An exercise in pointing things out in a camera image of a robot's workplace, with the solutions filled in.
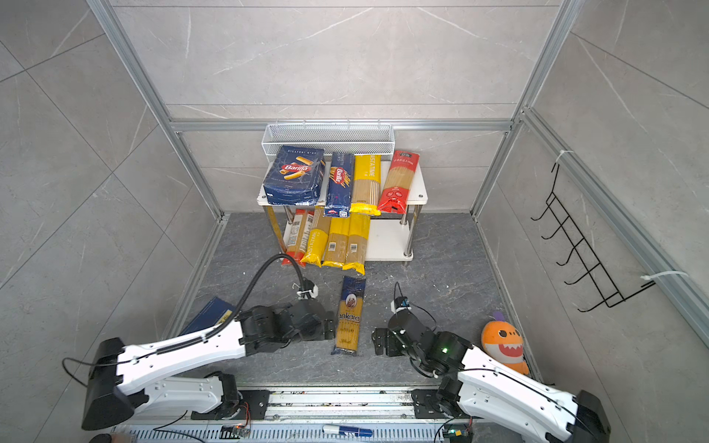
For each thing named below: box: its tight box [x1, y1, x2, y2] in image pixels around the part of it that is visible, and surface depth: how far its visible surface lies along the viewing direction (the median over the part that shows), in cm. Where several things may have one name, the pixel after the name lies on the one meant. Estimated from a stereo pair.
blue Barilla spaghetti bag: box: [323, 152, 356, 218], surface depth 76 cm
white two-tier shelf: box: [256, 160, 429, 262], surface depth 78 cm
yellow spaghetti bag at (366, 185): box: [348, 155, 382, 216], surface depth 78 cm
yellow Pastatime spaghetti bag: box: [300, 204, 332, 268], surface depth 100 cm
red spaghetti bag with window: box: [378, 149, 421, 215], surface depth 78 cm
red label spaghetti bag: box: [281, 209, 314, 268], surface depth 103 cm
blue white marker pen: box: [322, 424, 373, 437], surface depth 70 cm
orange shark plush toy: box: [480, 311, 531, 376], surface depth 79 cm
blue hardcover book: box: [180, 296, 237, 336], surface depth 92 cm
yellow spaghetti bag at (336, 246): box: [321, 216, 350, 267], surface depth 100 cm
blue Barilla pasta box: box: [263, 144, 326, 206], surface depth 76 cm
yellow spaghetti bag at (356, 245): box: [342, 213, 372, 276], surface depth 97 cm
